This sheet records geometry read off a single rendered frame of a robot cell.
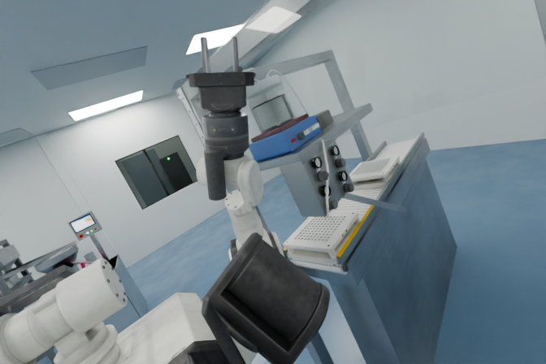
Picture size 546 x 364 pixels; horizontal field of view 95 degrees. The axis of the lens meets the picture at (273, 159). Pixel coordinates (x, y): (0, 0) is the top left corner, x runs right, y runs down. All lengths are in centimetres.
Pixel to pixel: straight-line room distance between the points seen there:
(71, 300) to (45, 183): 564
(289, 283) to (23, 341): 29
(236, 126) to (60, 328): 35
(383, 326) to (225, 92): 116
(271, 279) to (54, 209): 570
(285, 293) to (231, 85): 35
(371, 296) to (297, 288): 87
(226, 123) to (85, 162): 549
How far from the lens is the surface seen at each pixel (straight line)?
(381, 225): 124
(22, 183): 607
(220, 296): 40
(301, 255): 108
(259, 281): 38
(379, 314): 131
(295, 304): 39
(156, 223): 593
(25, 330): 40
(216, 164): 47
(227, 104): 48
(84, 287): 37
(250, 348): 41
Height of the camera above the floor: 150
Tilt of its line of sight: 9 degrees down
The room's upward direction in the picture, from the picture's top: 25 degrees counter-clockwise
